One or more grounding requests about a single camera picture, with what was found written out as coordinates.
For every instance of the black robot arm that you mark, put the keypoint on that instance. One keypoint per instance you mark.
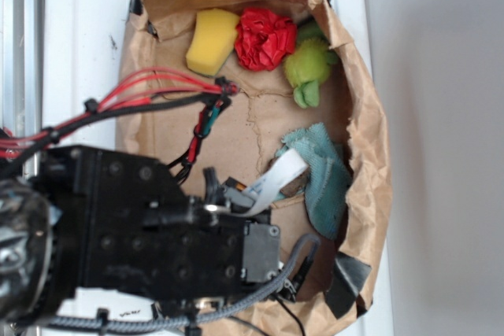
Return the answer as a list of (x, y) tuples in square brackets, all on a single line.
[(100, 219)]

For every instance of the brown rock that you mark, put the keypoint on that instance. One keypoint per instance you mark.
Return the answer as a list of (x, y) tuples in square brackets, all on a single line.
[(288, 175)]

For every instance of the brown paper bag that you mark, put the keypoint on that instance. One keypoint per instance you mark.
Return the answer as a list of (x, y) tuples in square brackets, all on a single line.
[(244, 139)]

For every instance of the light blue cloth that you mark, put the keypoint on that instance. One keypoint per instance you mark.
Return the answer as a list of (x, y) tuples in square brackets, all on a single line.
[(329, 180)]

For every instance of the green plush toy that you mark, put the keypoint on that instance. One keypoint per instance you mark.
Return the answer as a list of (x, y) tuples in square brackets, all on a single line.
[(310, 65)]

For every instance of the red crumpled paper ball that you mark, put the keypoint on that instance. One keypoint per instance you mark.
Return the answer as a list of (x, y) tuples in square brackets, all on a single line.
[(264, 39)]

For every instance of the yellow sponge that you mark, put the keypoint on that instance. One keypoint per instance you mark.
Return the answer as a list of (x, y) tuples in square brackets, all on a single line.
[(212, 42)]

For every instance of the aluminium frame rail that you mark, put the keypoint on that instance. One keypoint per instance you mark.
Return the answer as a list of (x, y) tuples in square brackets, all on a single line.
[(22, 27)]

